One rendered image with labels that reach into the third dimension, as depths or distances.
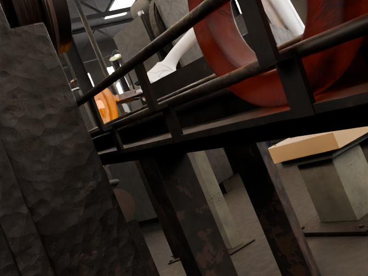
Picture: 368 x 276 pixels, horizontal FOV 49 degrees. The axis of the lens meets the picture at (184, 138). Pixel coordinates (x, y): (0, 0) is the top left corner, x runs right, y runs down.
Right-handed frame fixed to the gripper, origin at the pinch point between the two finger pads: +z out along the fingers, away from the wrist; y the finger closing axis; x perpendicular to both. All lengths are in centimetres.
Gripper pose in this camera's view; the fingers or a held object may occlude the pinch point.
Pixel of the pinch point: (104, 103)
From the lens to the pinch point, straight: 158.4
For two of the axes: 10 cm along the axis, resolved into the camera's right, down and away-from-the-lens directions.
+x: -3.4, -9.4, 0.4
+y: -4.2, 1.9, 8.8
